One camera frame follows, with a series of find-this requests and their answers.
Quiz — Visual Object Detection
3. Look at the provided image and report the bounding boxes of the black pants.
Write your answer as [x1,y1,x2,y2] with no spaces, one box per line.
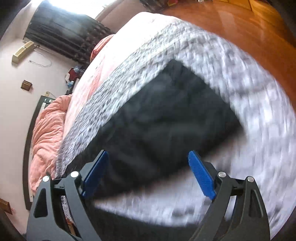
[69,59,246,200]

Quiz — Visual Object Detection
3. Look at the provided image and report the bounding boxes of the pink comforter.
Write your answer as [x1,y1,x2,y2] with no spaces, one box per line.
[29,95,72,194]

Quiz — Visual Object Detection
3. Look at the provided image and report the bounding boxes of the grey quilted bedspread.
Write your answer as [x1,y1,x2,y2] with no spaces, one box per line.
[56,19,295,240]

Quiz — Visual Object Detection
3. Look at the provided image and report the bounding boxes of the pink pillow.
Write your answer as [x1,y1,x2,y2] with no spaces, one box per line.
[90,34,114,62]

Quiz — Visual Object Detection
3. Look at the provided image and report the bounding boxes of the black curtain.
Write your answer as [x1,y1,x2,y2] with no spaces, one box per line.
[24,1,114,64]

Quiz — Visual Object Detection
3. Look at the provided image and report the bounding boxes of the beige air conditioner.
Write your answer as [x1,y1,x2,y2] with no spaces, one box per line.
[11,41,35,64]

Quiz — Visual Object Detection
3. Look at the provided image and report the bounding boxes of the pink white bed sheet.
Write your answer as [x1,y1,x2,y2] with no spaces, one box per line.
[63,12,177,138]

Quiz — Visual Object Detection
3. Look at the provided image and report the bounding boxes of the black bed frame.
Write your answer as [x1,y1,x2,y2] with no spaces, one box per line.
[22,95,55,211]

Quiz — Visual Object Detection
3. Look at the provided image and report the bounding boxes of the small brown wall plaque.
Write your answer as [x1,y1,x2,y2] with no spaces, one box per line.
[21,80,33,91]

